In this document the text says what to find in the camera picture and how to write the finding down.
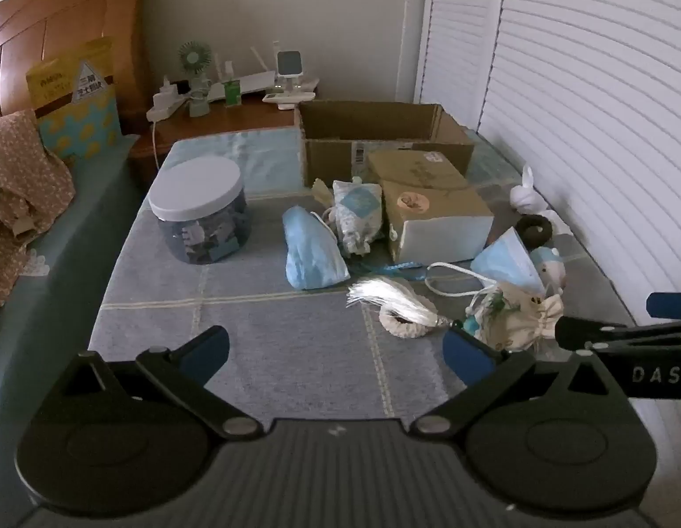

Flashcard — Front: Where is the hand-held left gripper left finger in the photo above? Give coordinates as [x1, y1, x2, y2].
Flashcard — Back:
[62, 326, 264, 441]

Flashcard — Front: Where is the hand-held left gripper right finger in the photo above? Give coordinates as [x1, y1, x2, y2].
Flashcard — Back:
[409, 326, 616, 436]

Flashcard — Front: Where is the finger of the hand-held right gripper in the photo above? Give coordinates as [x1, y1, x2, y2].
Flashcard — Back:
[647, 293, 681, 320]
[555, 316, 681, 352]

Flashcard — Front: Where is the beige drawstring pouch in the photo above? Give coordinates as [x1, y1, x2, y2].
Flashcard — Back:
[468, 280, 565, 354]

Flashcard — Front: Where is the white tassel with woven ring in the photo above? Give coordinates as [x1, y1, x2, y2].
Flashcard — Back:
[346, 278, 447, 339]

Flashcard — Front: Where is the blue face mask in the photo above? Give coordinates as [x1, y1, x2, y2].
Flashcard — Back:
[425, 227, 546, 297]
[281, 205, 350, 290]

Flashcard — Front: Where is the floral sachet pouch blue label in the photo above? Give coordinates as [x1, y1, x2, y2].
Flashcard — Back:
[325, 179, 386, 257]

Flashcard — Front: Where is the cardboard box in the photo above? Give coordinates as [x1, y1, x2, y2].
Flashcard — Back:
[296, 100, 477, 189]

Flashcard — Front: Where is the blue and white plush toy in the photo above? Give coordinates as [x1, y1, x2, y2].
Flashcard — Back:
[530, 246, 568, 293]

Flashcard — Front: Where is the blue tassel with bead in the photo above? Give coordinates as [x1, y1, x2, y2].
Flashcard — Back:
[348, 260, 430, 281]

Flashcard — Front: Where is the clear jar with white lid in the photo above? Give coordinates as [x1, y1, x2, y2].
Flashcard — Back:
[149, 156, 252, 266]

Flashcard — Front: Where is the teal bed sheet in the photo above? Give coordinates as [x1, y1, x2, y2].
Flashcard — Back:
[0, 137, 154, 485]

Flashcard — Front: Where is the tan box with white end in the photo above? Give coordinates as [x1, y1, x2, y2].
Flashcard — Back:
[367, 148, 495, 266]

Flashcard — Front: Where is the white rabbit figure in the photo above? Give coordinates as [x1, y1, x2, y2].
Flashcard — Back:
[510, 165, 573, 235]

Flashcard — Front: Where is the beige cloth pouch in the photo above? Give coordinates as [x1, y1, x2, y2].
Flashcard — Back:
[312, 178, 335, 218]

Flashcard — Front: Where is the wide white louvered door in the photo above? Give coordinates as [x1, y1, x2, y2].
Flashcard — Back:
[477, 0, 681, 342]

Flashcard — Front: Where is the wooden nightstand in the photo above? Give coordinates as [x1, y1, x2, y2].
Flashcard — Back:
[128, 93, 302, 189]

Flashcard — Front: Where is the brown floral cloth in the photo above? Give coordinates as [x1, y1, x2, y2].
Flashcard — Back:
[0, 109, 77, 309]

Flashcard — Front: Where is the white power strip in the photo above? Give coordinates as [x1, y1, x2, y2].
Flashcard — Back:
[146, 78, 190, 123]

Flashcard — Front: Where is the green bottle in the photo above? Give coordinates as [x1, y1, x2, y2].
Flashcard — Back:
[224, 62, 241, 107]

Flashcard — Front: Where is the white remote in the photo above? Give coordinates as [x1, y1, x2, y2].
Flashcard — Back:
[262, 80, 320, 111]

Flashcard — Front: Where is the white router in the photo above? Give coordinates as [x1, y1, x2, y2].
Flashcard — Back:
[205, 47, 276, 103]

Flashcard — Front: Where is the yellow and blue snack bag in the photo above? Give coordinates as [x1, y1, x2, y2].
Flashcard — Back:
[26, 37, 122, 161]

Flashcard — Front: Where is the small green desk fan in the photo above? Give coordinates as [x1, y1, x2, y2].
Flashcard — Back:
[177, 40, 212, 120]

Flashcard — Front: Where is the narrow white louvered door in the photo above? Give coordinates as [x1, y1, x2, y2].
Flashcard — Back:
[413, 0, 511, 134]

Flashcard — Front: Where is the wooden headboard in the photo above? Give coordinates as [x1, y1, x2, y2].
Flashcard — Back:
[0, 0, 155, 136]

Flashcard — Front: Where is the dark ring toy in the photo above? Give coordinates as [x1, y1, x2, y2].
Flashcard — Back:
[515, 214, 554, 249]

